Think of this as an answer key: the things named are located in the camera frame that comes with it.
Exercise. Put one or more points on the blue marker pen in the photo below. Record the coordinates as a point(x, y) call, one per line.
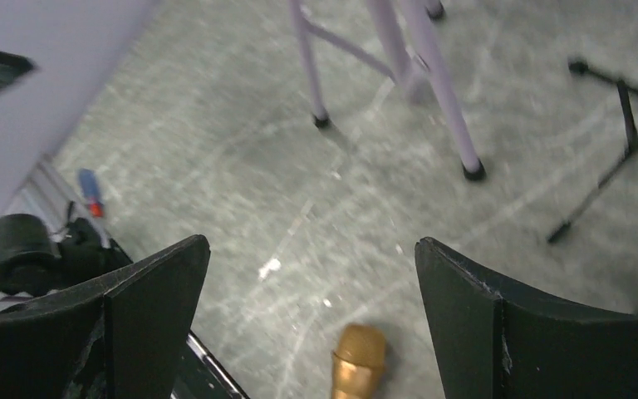
point(91, 192)

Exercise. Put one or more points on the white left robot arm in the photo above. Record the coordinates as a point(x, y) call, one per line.
point(55, 56)

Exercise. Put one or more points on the lilac perforated music stand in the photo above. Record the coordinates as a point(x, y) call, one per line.
point(426, 67)

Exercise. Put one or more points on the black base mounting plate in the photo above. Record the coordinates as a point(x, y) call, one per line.
point(202, 376)

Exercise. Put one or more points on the black microphone shock-mount stand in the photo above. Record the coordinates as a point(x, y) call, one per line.
point(580, 67)

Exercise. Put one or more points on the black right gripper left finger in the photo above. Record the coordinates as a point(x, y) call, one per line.
point(116, 336)

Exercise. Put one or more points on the gold microphone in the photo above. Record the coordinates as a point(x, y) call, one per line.
point(358, 362)

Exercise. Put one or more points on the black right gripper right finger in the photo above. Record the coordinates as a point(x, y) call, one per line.
point(496, 337)

